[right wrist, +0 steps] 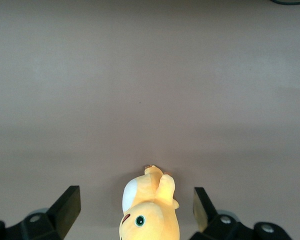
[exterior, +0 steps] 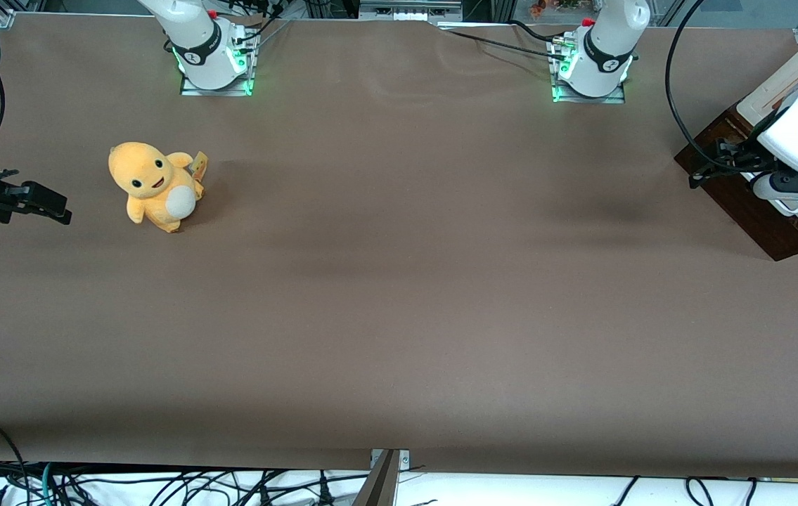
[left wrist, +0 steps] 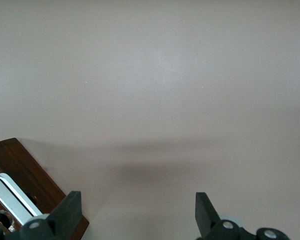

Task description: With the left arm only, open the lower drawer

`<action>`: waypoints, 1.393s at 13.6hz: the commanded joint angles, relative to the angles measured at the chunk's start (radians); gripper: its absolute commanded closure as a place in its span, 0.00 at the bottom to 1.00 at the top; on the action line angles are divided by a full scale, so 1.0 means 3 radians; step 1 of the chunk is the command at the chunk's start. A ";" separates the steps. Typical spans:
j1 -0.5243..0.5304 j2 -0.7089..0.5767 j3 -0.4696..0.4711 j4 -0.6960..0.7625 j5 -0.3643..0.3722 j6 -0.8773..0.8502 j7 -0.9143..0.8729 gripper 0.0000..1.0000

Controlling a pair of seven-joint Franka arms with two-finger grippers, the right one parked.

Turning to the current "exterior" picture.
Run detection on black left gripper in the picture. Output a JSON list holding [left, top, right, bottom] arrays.
[[689, 130, 779, 189]]

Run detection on cream plastic drawer unit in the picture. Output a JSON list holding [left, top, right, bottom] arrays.
[[735, 32, 798, 175]]

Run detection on dark wooden board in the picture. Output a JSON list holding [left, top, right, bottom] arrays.
[[674, 104, 798, 262]]

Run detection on yellow plush toy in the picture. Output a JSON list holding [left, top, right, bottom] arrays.
[[108, 141, 209, 234]]

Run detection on orange background item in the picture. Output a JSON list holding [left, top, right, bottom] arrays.
[[527, 0, 586, 20]]

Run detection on brown table cover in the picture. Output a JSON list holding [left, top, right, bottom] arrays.
[[0, 13, 798, 480]]

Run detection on grey equipment box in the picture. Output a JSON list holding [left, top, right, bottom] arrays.
[[359, 0, 464, 22]]

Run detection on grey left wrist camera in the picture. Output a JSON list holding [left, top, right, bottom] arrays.
[[752, 171, 798, 207]]

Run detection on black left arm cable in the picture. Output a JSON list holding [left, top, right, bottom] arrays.
[[664, 0, 779, 176]]

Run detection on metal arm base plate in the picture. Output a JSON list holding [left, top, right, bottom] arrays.
[[179, 67, 257, 97], [551, 39, 627, 105]]

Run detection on short black table cable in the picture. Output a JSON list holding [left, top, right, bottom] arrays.
[[508, 20, 568, 44]]

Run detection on long black table cable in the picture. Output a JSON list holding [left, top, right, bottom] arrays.
[[439, 27, 572, 63]]

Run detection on black base cable bundle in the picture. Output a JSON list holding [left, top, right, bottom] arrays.
[[226, 0, 294, 43]]

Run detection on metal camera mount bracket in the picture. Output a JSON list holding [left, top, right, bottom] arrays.
[[353, 448, 411, 506]]

